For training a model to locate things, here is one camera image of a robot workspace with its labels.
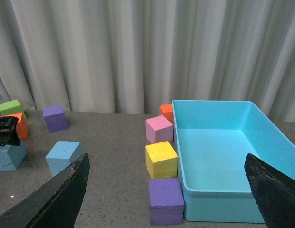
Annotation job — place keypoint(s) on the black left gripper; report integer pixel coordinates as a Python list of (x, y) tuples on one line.
[(8, 133)]

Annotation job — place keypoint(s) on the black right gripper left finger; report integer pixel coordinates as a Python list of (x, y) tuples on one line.
[(55, 204)]

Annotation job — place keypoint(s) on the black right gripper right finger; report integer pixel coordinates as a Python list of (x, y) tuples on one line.
[(273, 191)]

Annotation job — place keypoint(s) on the dented light blue block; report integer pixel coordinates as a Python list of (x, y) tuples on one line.
[(11, 157)]

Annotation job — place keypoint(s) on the smooth light blue block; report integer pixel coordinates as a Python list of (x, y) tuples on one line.
[(62, 154)]

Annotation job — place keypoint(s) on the orange block near green block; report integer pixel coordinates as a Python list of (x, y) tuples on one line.
[(22, 126)]

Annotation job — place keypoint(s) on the green foam block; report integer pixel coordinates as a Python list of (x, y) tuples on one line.
[(11, 107)]

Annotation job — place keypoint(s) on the purple block near curtain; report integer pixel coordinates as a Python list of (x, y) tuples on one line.
[(55, 118)]

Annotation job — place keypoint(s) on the light blue plastic bin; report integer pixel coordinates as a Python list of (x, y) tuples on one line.
[(212, 139)]

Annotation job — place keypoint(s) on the purple block beside blue bin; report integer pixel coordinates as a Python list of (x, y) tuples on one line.
[(166, 202)]

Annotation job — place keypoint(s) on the yellow foam block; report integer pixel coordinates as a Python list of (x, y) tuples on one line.
[(161, 160)]

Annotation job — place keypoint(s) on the pink foam block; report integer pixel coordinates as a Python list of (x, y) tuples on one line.
[(159, 129)]

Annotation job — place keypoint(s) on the orange block beside blue bin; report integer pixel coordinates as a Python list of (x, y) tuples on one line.
[(167, 111)]

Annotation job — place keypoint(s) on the grey white curtain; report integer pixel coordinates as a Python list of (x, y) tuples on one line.
[(131, 56)]

